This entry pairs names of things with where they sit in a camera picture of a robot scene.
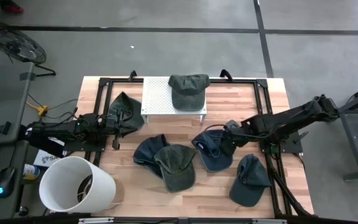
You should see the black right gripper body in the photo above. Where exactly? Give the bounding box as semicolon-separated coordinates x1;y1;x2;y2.
224;119;251;146

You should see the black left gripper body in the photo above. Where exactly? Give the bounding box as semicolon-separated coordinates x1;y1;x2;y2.
103;108;121;151

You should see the green baseball cap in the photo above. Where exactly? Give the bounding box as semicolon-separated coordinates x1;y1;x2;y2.
167;73;211;112
154;144;197;194
106;91;146;130

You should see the navy baseball cap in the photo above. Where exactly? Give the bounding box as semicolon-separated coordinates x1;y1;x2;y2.
191;129;235;174
132;134;171;180

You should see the dark teal baseball cap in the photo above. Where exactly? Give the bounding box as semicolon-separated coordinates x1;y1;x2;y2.
228;153;272;208

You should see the white perforated metal shelf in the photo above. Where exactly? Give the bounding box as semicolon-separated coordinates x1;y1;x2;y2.
140;76;208;124

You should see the white lampshade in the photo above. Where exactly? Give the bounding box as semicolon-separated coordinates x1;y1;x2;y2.
38;156;117;214

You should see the black flat bar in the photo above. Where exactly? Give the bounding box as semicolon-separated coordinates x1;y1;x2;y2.
17;136;68;159

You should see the white printed cardboard box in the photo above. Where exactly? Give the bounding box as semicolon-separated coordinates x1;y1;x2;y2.
32;136;67;169

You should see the white and yellow can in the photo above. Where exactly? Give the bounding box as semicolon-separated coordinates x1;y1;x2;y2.
22;163;41;181

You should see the black metal stand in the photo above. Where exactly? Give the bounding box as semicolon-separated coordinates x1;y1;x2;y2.
337;79;358;182

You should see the black computer mouse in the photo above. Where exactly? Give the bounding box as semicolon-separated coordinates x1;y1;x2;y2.
0;166;17;199

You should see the black round knob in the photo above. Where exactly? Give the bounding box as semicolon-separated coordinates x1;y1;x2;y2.
17;205;30;218

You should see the black floor fan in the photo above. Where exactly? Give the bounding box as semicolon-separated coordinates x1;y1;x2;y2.
0;12;57;77

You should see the red shoe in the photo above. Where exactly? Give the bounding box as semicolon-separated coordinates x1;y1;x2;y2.
0;0;25;15

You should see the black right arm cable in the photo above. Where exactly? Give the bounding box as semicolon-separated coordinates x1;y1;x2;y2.
203;123;229;133

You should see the black metal table frame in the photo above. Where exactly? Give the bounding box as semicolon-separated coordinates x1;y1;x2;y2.
84;70;315;218

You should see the black floor cable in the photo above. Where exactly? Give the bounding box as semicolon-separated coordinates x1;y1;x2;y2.
26;93;80;125

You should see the yellow power cord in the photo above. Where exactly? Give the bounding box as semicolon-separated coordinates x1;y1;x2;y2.
25;101;49;118

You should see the silver metal bracket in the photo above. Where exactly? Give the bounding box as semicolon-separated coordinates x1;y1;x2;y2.
252;218;288;224
78;217;115;224

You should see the black bracket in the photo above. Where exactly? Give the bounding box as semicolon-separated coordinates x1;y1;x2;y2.
0;121;12;136

